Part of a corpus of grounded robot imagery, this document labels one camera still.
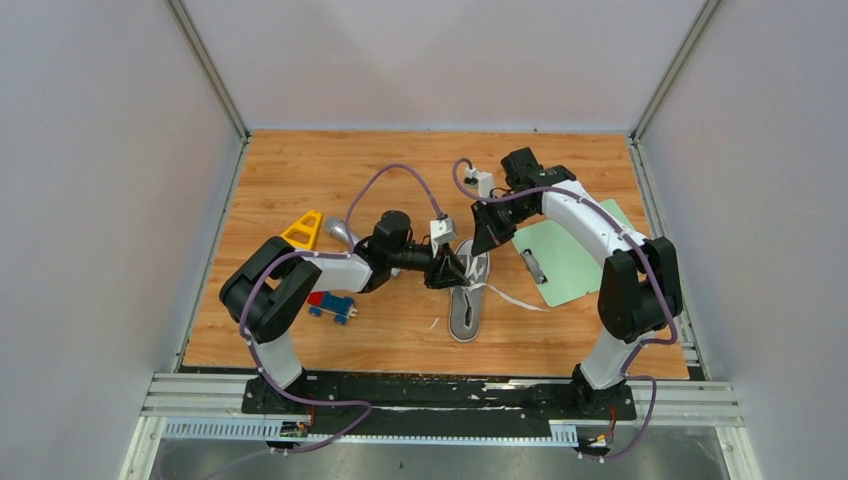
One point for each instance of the blue red toy car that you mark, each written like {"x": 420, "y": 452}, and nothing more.
{"x": 339, "y": 308}

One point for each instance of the yellow toy block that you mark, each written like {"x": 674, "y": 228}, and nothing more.
{"x": 303, "y": 233}

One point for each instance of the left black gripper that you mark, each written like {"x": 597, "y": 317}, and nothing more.
{"x": 445, "y": 271}

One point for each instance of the white shoelace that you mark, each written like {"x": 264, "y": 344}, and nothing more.
{"x": 503, "y": 295}

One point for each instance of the green clipboard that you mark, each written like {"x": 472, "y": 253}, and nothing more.
{"x": 565, "y": 252}

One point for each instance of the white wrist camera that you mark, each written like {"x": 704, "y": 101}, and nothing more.
{"x": 442, "y": 233}
{"x": 482, "y": 181}

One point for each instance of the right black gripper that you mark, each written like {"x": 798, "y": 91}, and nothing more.
{"x": 488, "y": 233}

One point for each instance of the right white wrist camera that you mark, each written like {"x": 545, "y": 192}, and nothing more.
{"x": 482, "y": 181}

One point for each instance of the silver microphone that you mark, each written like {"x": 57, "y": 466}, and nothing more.
{"x": 344, "y": 235}

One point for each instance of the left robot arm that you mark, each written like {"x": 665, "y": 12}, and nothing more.
{"x": 267, "y": 292}

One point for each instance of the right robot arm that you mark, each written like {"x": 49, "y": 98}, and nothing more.
{"x": 639, "y": 296}

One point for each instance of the grey canvas sneaker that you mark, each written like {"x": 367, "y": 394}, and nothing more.
{"x": 466, "y": 302}

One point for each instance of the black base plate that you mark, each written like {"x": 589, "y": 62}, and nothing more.
{"x": 439, "y": 406}

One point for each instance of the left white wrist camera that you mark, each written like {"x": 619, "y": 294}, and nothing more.
{"x": 442, "y": 233}

